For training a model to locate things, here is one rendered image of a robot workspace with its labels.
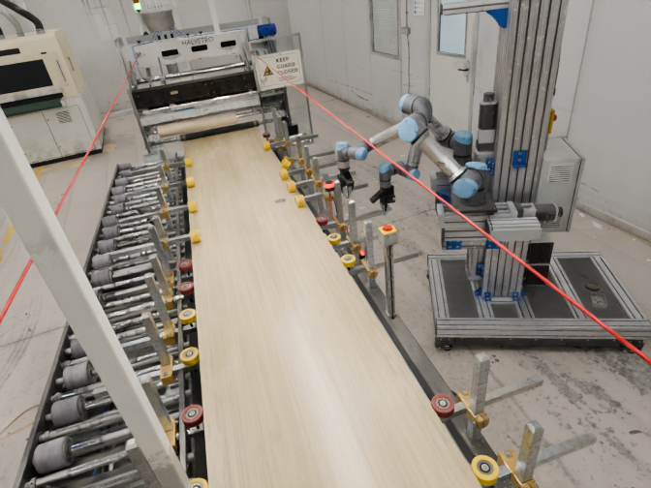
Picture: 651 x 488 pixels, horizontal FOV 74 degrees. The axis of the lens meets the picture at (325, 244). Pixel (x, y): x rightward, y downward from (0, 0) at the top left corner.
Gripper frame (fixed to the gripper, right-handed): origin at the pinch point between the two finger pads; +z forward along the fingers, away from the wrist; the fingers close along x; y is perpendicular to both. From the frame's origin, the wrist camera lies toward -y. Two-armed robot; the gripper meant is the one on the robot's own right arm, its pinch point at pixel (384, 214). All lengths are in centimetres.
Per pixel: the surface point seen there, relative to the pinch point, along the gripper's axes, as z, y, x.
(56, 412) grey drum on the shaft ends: -2, -184, -93
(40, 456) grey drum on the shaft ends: -2, -186, -112
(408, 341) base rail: 13, -32, -100
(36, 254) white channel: -107, -130, -164
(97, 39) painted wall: -76, -268, 838
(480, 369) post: -27, -33, -156
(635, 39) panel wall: -71, 230, 42
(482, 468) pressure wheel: -8, -43, -175
